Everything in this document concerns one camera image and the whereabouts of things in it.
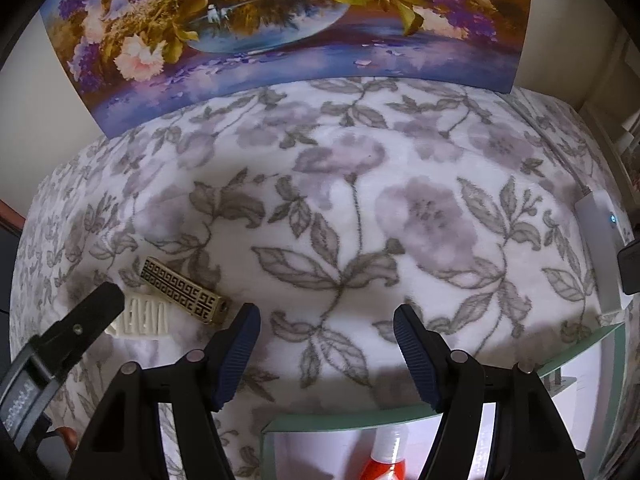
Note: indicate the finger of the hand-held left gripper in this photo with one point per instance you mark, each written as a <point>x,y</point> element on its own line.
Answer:
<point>85,320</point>

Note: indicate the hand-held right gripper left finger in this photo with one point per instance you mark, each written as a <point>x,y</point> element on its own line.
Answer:
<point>235,355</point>

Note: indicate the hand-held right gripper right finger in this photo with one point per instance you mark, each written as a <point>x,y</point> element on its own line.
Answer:
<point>420,355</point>

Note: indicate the cream hair claw clip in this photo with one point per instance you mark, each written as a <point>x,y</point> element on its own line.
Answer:
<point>145,322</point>

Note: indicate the gold patterned hair clip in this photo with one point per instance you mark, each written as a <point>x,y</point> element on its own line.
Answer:
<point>182,295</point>

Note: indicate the red and white tube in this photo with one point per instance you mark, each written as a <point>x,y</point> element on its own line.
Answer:
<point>385,465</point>

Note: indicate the teal-rimmed white tray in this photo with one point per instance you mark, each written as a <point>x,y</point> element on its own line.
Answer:
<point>320,460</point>

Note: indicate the brown wooden furniture edge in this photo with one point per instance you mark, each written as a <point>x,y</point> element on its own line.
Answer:
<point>10,215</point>

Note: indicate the white power strip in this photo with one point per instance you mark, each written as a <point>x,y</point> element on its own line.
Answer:
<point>602,250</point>

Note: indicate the black charger adapter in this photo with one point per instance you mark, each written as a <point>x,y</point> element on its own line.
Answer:
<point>631,270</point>

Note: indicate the flower painting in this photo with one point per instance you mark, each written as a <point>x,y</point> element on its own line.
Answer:
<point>300,60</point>

